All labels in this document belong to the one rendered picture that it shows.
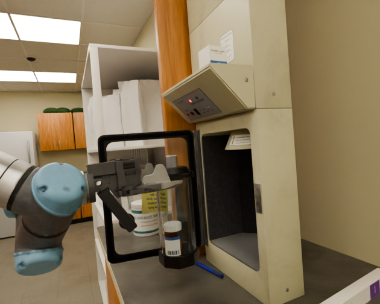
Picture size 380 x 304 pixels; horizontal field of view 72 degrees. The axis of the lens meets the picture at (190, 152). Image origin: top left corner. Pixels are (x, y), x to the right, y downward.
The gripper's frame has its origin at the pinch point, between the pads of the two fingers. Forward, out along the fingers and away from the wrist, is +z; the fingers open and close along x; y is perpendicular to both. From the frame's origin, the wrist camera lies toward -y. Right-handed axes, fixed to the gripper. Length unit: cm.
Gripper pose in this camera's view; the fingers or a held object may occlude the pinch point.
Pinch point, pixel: (172, 182)
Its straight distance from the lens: 67.7
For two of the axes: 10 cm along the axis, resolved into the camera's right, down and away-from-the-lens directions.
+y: -1.0, -9.9, -0.4
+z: 9.1, -1.1, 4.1
